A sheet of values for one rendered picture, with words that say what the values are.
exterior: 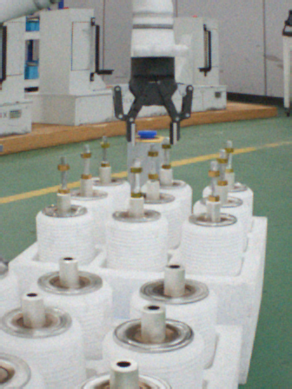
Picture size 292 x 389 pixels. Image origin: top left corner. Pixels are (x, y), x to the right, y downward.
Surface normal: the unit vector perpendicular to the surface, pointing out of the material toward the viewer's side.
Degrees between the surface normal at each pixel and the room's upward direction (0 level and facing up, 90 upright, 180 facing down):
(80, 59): 90
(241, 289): 90
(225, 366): 0
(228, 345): 0
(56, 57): 90
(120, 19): 90
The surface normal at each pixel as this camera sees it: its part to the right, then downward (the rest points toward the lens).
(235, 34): -0.67, 0.16
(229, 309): -0.22, 0.22
